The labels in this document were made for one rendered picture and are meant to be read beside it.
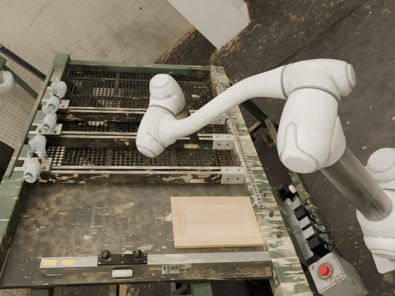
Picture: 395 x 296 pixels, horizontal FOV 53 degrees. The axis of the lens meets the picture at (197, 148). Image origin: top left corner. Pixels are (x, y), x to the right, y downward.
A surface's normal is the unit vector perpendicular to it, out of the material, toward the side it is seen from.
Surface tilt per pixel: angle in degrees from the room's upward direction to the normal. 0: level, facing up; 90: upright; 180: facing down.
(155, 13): 90
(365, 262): 0
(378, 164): 8
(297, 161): 86
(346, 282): 90
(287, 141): 23
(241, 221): 50
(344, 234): 0
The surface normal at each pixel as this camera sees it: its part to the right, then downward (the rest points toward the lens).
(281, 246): 0.10, -0.80
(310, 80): -0.36, -0.58
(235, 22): -0.01, 0.69
